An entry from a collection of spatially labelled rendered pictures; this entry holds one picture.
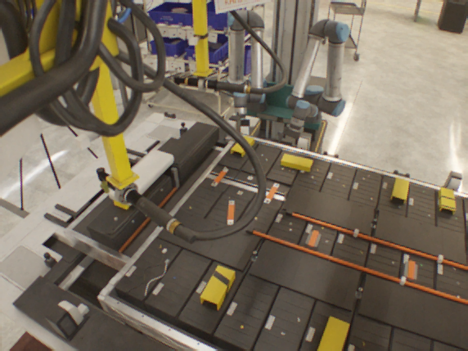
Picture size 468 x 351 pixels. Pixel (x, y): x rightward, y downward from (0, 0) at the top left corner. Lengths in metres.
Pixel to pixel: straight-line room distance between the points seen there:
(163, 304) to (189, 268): 0.18
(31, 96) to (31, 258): 1.50
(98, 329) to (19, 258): 0.63
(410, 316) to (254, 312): 0.57
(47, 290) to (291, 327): 1.04
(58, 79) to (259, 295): 1.06
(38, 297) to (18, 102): 1.32
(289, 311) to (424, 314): 0.50
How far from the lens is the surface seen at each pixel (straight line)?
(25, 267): 1.85
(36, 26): 0.45
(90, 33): 0.48
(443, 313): 1.46
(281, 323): 1.26
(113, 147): 1.08
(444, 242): 1.70
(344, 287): 1.37
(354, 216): 1.63
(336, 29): 2.38
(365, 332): 1.31
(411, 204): 1.82
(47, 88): 0.43
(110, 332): 1.45
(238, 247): 1.42
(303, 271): 1.38
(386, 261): 1.52
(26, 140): 0.64
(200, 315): 1.27
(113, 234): 1.43
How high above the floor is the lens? 2.12
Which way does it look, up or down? 39 degrees down
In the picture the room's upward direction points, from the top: straight up
